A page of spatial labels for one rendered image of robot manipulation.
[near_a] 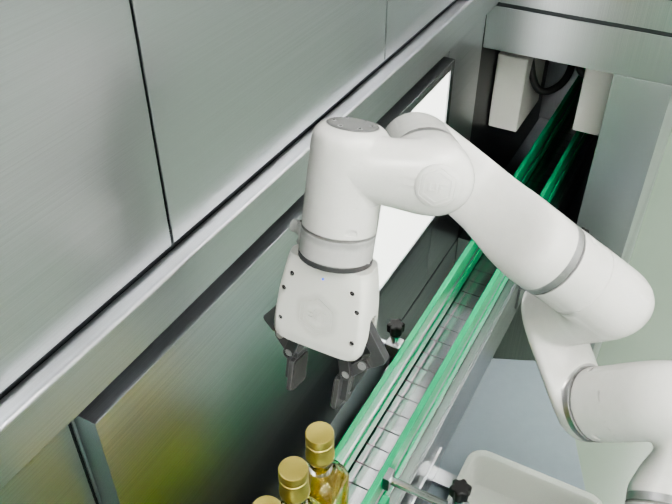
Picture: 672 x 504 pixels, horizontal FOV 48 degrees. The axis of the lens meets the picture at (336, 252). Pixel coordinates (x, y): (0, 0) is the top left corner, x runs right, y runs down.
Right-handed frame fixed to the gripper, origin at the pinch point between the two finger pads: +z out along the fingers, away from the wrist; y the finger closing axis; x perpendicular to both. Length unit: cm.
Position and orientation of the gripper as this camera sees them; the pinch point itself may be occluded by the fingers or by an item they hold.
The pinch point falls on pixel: (319, 379)
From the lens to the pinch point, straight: 82.5
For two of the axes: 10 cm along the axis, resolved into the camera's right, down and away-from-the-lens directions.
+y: 8.9, 2.9, -3.6
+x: 4.5, -3.3, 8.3
